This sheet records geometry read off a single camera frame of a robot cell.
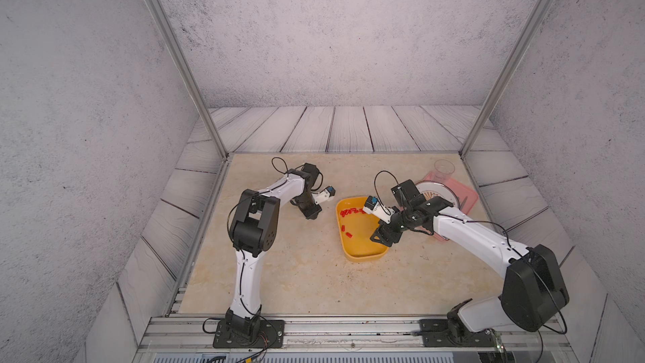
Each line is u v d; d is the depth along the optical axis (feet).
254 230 1.83
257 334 2.24
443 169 3.60
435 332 2.45
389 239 2.42
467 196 3.43
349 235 3.07
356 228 3.13
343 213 3.24
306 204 2.90
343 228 3.16
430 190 3.42
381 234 2.42
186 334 2.47
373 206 2.42
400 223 2.33
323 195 3.03
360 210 2.55
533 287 1.37
